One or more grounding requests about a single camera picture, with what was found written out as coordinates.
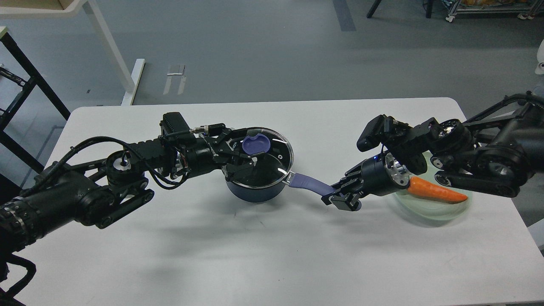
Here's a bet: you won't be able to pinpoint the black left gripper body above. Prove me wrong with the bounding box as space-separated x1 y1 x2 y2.
187 123 232 176

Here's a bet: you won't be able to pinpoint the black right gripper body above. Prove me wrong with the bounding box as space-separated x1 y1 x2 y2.
345 154 411 196

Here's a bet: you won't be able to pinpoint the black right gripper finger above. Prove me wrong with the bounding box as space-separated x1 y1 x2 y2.
321 178 362 205
330 192 366 211

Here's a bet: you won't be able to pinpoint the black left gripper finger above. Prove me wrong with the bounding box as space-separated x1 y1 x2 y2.
223 156 258 182
218 128 250 154

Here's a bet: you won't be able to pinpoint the blue saucepan with handle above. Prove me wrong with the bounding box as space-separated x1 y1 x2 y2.
226 172 335 203

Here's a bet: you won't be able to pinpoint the glass pot lid blue knob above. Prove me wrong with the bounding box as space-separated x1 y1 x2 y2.
224 127 295 187

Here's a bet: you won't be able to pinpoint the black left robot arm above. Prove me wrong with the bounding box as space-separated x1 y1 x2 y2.
1 112 268 306

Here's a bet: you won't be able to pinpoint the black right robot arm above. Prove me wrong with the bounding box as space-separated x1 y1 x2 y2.
321 92 543 211

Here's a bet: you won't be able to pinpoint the orange toy carrot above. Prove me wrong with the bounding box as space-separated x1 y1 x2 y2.
407 176 468 204

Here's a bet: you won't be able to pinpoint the pale green glass plate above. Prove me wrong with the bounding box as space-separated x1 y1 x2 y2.
394 152 472 221

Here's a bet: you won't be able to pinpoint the black stand legs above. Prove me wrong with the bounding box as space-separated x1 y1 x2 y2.
365 0 437 19

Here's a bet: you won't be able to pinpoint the white chair base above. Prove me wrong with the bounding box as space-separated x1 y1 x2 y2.
534 40 544 75

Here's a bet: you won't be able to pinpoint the metal wheeled cart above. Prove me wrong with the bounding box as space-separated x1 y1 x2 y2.
444 0 543 23

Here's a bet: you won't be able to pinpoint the black metal rack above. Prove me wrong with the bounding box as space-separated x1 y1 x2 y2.
0 26 71 173

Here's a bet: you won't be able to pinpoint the white table leg frame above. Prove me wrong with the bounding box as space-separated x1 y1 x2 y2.
0 0 146 106

